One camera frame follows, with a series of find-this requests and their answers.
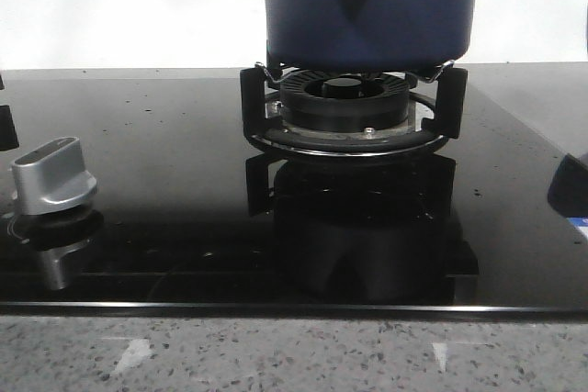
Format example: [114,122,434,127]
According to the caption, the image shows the blue white stove label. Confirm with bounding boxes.
[567,217,588,240]

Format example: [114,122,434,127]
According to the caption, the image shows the black left burner grate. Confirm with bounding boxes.
[0,69,20,151]

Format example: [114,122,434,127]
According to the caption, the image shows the dark blue cooking pot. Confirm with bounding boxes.
[265,0,475,73]

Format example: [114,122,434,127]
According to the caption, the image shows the black pot support grate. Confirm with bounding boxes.
[240,61,468,158]

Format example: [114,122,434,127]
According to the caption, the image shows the black glass gas stove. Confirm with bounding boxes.
[1,63,587,321]

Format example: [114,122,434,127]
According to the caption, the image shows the silver stove control knob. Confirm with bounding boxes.
[11,137,97,216]

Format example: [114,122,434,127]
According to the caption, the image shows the black round gas burner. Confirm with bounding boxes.
[279,71,410,132]

